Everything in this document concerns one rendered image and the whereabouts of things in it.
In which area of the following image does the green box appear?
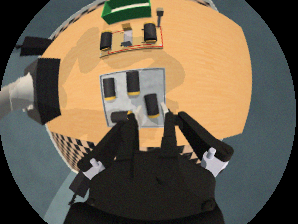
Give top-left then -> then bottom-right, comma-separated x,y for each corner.
101,0 -> 151,25

